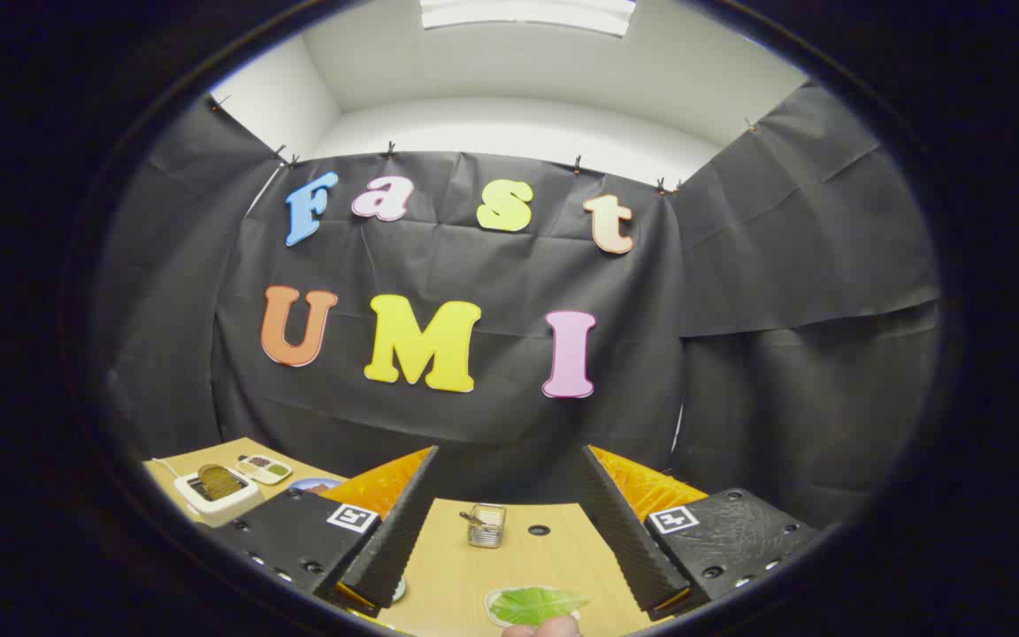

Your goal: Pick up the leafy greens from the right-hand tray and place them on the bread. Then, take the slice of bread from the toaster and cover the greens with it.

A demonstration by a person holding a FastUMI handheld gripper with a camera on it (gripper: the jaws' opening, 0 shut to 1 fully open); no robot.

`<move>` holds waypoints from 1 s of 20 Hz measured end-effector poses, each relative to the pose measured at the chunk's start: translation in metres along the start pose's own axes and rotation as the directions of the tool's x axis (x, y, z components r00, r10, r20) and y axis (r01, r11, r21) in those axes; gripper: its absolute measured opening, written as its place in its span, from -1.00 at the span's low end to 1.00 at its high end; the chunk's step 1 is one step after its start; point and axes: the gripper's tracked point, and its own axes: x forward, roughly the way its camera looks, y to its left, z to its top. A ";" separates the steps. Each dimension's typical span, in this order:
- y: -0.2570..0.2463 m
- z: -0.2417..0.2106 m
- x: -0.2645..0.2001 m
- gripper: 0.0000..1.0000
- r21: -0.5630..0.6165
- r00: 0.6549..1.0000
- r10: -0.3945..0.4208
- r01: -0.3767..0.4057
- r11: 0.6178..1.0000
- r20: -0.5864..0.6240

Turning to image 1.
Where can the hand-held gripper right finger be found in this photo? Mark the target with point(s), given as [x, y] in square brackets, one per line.
[633, 548]

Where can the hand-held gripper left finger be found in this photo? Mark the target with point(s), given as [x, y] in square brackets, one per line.
[399, 540]

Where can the brown toast bread slice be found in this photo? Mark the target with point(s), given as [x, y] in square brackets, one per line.
[220, 483]

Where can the metal utensil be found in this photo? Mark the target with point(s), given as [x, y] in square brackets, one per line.
[472, 514]

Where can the blue round plate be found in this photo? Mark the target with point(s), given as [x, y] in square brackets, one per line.
[315, 485]

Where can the white square dish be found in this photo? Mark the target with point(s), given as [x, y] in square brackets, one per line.
[489, 609]

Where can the green lettuce leaf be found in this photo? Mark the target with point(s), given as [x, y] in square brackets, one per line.
[532, 606]

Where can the white divided seasoning tray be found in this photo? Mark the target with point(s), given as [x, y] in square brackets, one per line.
[266, 469]

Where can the white toaster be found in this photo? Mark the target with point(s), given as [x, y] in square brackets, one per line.
[231, 508]

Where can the ceiling light panel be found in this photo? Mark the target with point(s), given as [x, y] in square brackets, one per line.
[527, 13]

